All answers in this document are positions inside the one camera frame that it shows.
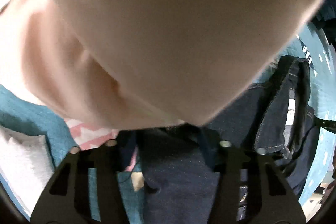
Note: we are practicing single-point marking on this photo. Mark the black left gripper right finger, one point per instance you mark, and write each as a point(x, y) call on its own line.
point(250, 188)

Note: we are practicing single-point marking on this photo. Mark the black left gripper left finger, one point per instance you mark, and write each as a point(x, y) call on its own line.
point(65, 198)

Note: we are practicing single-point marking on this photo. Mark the grey striped folded garment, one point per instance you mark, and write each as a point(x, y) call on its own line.
point(26, 166)

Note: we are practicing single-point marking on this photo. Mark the dark blue denim jacket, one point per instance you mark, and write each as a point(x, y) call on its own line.
point(180, 187)

